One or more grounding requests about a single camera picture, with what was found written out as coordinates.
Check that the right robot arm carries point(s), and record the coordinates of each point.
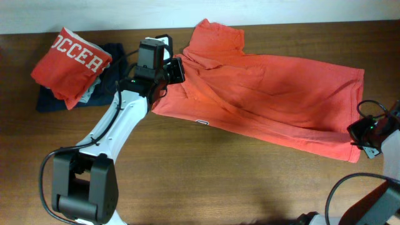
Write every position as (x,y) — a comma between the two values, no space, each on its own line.
(375,135)

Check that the folded grey garment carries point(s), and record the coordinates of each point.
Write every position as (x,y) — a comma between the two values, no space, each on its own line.
(77,66)

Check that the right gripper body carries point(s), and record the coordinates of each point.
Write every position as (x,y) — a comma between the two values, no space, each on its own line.
(362,132)

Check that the folded navy garment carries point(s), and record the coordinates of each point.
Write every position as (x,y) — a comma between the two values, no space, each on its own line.
(96,94)

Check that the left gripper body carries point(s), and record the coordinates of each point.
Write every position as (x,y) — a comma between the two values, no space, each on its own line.
(173,70)

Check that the orange t-shirt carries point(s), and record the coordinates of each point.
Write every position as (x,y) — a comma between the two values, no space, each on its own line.
(290,101)

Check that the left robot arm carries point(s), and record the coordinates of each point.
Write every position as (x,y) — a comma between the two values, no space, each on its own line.
(78,184)

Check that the folded red soccer shirt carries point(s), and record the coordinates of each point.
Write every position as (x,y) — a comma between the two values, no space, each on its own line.
(44,68)

